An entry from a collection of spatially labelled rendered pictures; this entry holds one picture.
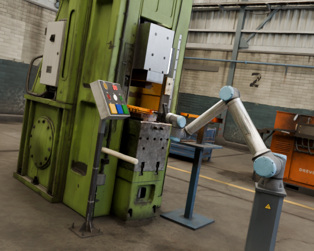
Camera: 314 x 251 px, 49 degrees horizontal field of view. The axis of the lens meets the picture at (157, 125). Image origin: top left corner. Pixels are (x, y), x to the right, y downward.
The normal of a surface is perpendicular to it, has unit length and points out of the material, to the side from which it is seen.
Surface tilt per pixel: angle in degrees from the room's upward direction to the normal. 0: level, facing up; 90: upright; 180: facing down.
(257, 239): 90
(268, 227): 90
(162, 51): 90
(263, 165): 94
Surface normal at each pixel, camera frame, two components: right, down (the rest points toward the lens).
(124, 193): -0.71, -0.07
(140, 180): 0.69, 0.17
